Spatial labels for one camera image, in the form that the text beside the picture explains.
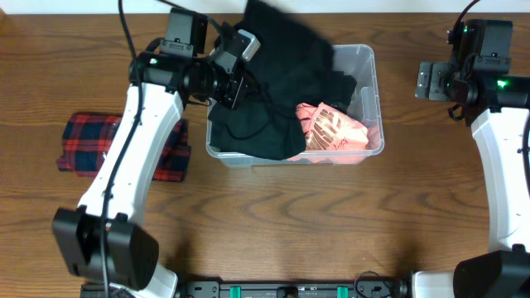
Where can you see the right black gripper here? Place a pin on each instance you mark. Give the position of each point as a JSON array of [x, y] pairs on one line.
[[440, 90]]

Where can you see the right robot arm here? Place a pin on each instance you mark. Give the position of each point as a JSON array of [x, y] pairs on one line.
[[495, 105]]

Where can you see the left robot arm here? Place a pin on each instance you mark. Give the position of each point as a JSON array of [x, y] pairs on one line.
[[102, 239]]

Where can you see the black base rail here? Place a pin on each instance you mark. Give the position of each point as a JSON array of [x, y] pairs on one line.
[[369, 287]]

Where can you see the red navy plaid shirt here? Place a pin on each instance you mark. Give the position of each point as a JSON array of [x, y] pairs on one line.
[[88, 136]]

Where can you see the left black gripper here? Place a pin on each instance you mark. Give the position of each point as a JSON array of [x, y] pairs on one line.
[[231, 88]]

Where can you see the black garment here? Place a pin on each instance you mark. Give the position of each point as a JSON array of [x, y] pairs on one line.
[[293, 65]]

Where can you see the pink shirt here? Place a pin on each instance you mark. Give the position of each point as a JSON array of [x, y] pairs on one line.
[[331, 135]]

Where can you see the clear plastic storage bin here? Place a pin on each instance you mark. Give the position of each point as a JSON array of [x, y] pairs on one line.
[[358, 61]]

